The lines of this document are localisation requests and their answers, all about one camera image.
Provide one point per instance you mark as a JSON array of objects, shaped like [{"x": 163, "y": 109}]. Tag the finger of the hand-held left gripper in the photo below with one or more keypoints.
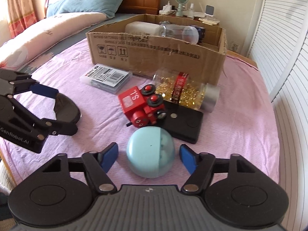
[
  {"x": 44, "y": 90},
  {"x": 60, "y": 127}
]

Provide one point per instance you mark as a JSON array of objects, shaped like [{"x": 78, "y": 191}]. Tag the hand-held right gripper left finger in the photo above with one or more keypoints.
[{"x": 108, "y": 157}]

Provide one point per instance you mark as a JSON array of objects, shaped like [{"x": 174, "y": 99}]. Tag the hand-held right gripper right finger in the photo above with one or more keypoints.
[{"x": 189, "y": 158}]

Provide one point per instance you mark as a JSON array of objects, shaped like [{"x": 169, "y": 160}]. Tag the black oval case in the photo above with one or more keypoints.
[{"x": 67, "y": 108}]

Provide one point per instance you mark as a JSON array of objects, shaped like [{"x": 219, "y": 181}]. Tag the teal earbud case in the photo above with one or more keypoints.
[{"x": 144, "y": 154}]

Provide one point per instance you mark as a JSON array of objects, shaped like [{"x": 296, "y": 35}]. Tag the brown cardboard box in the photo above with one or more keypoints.
[{"x": 156, "y": 60}]

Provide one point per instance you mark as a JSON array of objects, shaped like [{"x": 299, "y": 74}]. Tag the white plastic container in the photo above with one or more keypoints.
[{"x": 139, "y": 28}]

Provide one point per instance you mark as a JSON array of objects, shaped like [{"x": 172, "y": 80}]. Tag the clear plastic bottle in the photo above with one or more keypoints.
[{"x": 178, "y": 32}]

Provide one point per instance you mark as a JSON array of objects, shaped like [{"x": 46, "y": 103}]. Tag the blue-grey flowered bedsheet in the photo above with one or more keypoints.
[{"x": 48, "y": 58}]

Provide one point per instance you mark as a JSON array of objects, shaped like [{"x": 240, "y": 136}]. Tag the black rectangular block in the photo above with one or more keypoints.
[{"x": 185, "y": 123}]

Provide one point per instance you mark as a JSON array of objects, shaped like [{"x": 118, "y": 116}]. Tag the red toy train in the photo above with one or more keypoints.
[{"x": 132, "y": 103}]

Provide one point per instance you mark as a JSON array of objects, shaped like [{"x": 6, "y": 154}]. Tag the clear flat case white label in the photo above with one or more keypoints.
[{"x": 105, "y": 77}]

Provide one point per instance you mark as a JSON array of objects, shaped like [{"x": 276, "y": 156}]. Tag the pink floral quilt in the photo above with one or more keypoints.
[{"x": 60, "y": 28}]

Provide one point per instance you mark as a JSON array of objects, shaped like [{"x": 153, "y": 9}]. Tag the jar of yellow capsules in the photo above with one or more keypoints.
[{"x": 192, "y": 93}]

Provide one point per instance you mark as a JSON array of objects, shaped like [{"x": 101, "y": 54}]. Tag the pink bed sheet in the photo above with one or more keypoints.
[{"x": 240, "y": 115}]

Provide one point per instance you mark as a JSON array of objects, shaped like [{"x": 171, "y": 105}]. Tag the orange patterned curtain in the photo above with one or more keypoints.
[{"x": 21, "y": 4}]

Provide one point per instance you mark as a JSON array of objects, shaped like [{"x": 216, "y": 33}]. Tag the white louvred closet door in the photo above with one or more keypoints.
[
  {"x": 276, "y": 28},
  {"x": 293, "y": 130}
]

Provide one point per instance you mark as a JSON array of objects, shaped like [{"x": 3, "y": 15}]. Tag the wooden nightstand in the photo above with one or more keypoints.
[{"x": 217, "y": 26}]

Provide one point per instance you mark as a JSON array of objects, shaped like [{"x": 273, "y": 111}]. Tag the white power strip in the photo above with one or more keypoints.
[{"x": 166, "y": 12}]

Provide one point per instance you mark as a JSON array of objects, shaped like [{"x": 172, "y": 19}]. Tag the small clear spray bottle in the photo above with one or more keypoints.
[{"x": 191, "y": 10}]

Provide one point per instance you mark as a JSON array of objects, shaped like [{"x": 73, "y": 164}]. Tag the phone on white stand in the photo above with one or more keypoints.
[{"x": 208, "y": 10}]

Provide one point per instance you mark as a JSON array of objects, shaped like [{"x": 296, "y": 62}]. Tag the white plug charger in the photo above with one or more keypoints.
[{"x": 168, "y": 6}]

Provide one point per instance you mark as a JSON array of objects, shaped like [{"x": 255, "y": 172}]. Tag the small green desk fan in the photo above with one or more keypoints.
[{"x": 181, "y": 0}]

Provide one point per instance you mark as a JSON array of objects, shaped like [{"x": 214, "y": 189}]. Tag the white wall socket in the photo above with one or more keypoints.
[{"x": 235, "y": 46}]

